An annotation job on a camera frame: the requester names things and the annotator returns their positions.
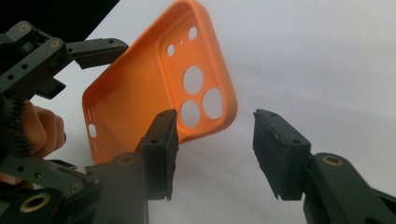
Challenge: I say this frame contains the dark curtain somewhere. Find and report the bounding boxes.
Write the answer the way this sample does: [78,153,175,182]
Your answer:
[0,0,120,45]

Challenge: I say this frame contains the orange phone case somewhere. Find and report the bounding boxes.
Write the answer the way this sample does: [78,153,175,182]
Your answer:
[81,0,238,165]

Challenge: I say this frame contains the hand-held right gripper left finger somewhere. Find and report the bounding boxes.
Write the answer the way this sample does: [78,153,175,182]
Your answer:
[84,108,180,224]

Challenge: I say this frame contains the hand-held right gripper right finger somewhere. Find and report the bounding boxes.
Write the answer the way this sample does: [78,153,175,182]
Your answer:
[252,108,396,224]

